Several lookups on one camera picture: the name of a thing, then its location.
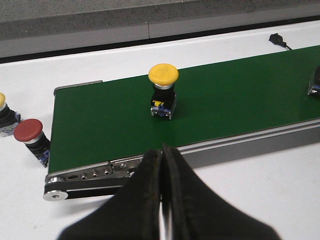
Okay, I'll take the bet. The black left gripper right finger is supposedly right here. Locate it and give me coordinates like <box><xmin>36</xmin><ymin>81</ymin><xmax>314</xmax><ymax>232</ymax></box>
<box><xmin>160</xmin><ymin>145</ymin><xmax>280</xmax><ymax>240</ymax></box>

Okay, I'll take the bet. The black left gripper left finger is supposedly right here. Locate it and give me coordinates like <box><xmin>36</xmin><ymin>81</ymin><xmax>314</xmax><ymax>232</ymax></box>
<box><xmin>58</xmin><ymin>150</ymin><xmax>161</xmax><ymax>240</ymax></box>

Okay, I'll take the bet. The red push button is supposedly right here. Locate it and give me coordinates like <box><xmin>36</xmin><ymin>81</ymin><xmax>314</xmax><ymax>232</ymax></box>
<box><xmin>13</xmin><ymin>118</ymin><xmax>50</xmax><ymax>168</ymax></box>

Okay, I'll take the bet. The yellow push button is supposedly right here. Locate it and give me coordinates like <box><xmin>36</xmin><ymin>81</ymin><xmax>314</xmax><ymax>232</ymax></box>
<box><xmin>148</xmin><ymin>63</ymin><xmax>179</xmax><ymax>120</ymax></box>

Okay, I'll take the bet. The black drive belt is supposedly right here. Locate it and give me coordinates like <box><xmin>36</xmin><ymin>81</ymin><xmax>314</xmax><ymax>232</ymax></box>
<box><xmin>43</xmin><ymin>184</ymin><xmax>123</xmax><ymax>202</ymax></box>

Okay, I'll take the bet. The green conveyor belt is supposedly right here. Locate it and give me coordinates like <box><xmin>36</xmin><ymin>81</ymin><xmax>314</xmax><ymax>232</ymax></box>
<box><xmin>48</xmin><ymin>46</ymin><xmax>320</xmax><ymax>174</ymax></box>

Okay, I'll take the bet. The yellow push button left edge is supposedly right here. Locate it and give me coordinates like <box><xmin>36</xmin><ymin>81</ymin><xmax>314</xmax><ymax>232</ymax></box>
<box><xmin>0</xmin><ymin>92</ymin><xmax>21</xmax><ymax>138</ymax></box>

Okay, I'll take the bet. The grey stone slab right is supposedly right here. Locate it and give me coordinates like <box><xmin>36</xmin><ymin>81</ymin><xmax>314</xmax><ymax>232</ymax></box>
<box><xmin>144</xmin><ymin>0</ymin><xmax>320</xmax><ymax>23</ymax></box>

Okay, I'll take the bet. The grey stone slab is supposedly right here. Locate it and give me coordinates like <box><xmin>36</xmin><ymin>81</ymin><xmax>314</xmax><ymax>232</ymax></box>
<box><xmin>144</xmin><ymin>0</ymin><xmax>320</xmax><ymax>23</ymax></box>
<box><xmin>0</xmin><ymin>0</ymin><xmax>152</xmax><ymax>39</ymax></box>

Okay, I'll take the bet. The grey stone slab left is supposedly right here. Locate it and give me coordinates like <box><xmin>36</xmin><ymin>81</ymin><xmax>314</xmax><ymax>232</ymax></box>
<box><xmin>0</xmin><ymin>0</ymin><xmax>152</xmax><ymax>39</ymax></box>

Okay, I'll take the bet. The aluminium conveyor frame rail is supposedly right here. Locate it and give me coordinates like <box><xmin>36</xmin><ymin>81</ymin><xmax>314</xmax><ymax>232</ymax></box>
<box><xmin>44</xmin><ymin>85</ymin><xmax>320</xmax><ymax>192</ymax></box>

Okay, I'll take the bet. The black sensor with cable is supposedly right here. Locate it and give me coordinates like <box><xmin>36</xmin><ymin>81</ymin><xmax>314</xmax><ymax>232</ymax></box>
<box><xmin>268</xmin><ymin>33</ymin><xmax>292</xmax><ymax>51</ymax></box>

